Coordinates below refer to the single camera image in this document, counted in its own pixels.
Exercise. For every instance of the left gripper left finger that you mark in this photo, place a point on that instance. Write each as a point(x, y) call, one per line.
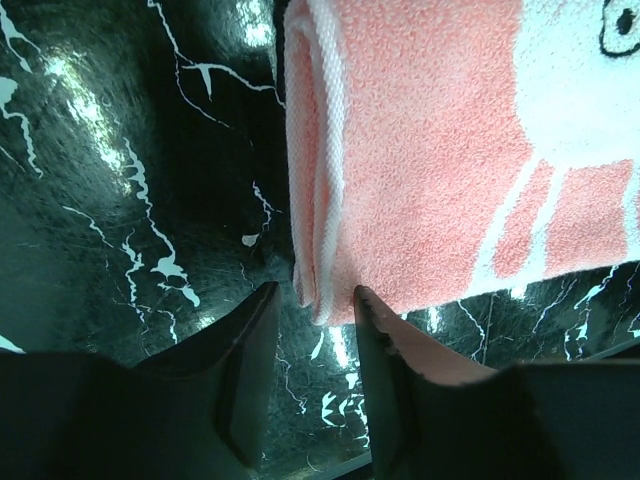
point(197, 410)

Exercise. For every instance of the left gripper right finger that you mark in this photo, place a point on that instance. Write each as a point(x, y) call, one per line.
point(435, 414)

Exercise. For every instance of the pink cloth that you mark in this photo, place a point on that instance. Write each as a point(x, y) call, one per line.
point(439, 150)

